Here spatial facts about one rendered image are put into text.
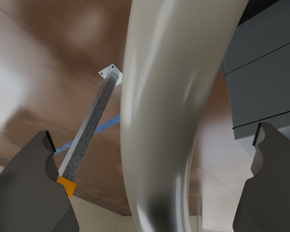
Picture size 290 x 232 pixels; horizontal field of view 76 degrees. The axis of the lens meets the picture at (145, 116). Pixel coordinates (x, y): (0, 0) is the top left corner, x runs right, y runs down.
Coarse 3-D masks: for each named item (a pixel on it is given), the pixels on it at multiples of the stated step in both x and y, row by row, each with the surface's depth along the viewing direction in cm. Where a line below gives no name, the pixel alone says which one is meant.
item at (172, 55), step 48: (144, 0) 4; (192, 0) 4; (240, 0) 4; (144, 48) 5; (192, 48) 4; (144, 96) 5; (192, 96) 5; (144, 144) 6; (192, 144) 6; (144, 192) 7
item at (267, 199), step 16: (272, 128) 10; (256, 144) 11; (272, 144) 9; (288, 144) 9; (256, 160) 9; (272, 160) 8; (288, 160) 8; (256, 176) 7; (272, 176) 7; (288, 176) 7; (256, 192) 7; (272, 192) 7; (288, 192) 7; (240, 208) 7; (256, 208) 6; (272, 208) 6; (288, 208) 6; (240, 224) 7; (256, 224) 6; (272, 224) 6; (288, 224) 6
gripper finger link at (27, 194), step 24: (48, 144) 11; (24, 168) 9; (48, 168) 9; (0, 192) 7; (24, 192) 7; (48, 192) 7; (0, 216) 7; (24, 216) 7; (48, 216) 6; (72, 216) 7
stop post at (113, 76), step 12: (108, 72) 170; (120, 72) 167; (108, 84) 158; (96, 96) 153; (108, 96) 154; (96, 108) 140; (84, 120) 137; (96, 120) 137; (84, 132) 126; (72, 144) 124; (84, 144) 123; (72, 156) 114; (60, 168) 113; (72, 168) 112; (60, 180) 103; (72, 180) 110; (72, 192) 106
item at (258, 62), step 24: (288, 0) 99; (264, 24) 102; (288, 24) 90; (240, 48) 105; (264, 48) 92; (288, 48) 81; (240, 72) 94; (264, 72) 83; (288, 72) 75; (240, 96) 85; (264, 96) 76; (288, 96) 69; (240, 120) 78; (264, 120) 70; (288, 120) 64; (240, 144) 75
